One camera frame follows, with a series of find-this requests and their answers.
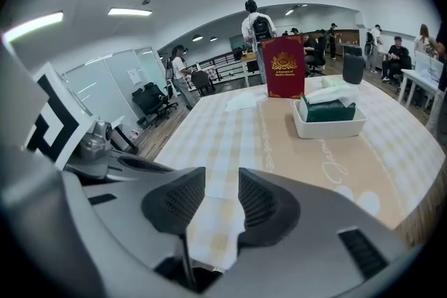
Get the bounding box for black cylinder speaker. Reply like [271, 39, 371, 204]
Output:
[342, 52, 365, 84]

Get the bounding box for ceiling light panel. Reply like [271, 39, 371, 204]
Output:
[1, 11, 64, 43]
[107, 7, 153, 17]

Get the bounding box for white desk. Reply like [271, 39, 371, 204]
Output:
[400, 68, 444, 112]

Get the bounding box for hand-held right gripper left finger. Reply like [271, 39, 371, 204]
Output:
[141, 166, 207, 237]

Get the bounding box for pale green soft packet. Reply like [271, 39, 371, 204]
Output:
[321, 75, 346, 88]

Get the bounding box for brown chair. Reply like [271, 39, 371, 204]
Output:
[191, 70, 214, 97]

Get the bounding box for black railing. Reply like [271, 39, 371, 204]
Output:
[198, 52, 245, 81]

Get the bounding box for white table black pedestal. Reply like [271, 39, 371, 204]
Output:
[110, 114, 139, 155]

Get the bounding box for green tissue pack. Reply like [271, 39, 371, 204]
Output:
[299, 85, 360, 124]

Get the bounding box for white plastic box with slot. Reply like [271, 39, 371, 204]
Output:
[292, 99, 368, 140]

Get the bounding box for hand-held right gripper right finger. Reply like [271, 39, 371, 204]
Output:
[237, 167, 302, 249]

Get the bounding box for white paper notice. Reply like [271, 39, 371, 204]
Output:
[127, 68, 142, 87]

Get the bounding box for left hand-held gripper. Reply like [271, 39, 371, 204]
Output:
[0, 43, 175, 182]

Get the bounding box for flat white paper napkins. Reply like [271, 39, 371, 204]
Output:
[225, 91, 268, 112]

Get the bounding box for red hardcover book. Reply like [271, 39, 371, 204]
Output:
[261, 33, 307, 99]

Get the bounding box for black office chair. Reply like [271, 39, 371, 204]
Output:
[131, 82, 179, 126]

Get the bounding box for table with checked tablecloth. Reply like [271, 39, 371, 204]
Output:
[153, 75, 447, 273]

